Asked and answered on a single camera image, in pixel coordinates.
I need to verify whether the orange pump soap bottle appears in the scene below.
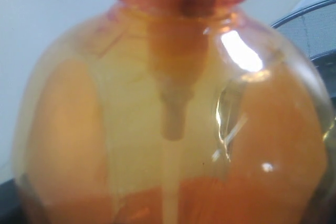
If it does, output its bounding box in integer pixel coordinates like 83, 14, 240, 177
12, 0, 335, 223

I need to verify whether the steel mesh colander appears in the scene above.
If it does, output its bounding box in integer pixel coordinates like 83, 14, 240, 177
269, 6, 336, 130

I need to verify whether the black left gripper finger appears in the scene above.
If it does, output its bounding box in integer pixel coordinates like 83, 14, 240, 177
1, 178, 32, 223

